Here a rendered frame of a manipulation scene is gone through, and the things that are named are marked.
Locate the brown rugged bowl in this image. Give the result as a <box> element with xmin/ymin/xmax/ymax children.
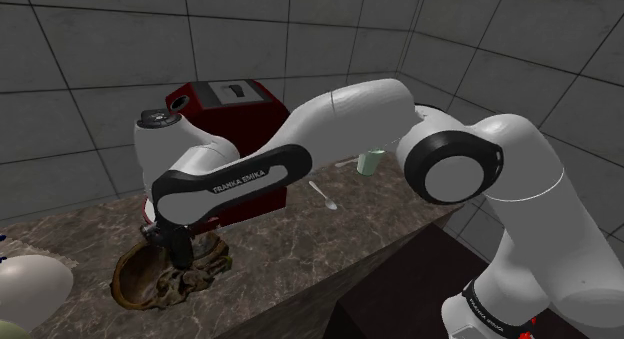
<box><xmin>110</xmin><ymin>230</ymin><xmax>233</xmax><ymax>312</ymax></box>

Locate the red coffee machine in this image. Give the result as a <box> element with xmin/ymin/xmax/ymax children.
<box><xmin>142</xmin><ymin>78</ymin><xmax>292</xmax><ymax>230</ymax></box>

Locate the silver spoon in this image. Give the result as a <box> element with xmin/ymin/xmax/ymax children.
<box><xmin>307</xmin><ymin>180</ymin><xmax>339</xmax><ymax>212</ymax></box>

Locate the white rounded vessel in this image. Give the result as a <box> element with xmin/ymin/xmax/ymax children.
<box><xmin>0</xmin><ymin>253</ymin><xmax>75</xmax><ymax>335</ymax></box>

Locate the olive green round thing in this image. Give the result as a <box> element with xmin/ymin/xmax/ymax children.
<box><xmin>0</xmin><ymin>319</ymin><xmax>31</xmax><ymax>339</ymax></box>

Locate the pale green cup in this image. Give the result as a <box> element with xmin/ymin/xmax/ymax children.
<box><xmin>356</xmin><ymin>148</ymin><xmax>387</xmax><ymax>177</ymax></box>

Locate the dark robot stand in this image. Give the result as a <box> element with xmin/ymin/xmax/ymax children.
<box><xmin>323</xmin><ymin>222</ymin><xmax>589</xmax><ymax>339</ymax></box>

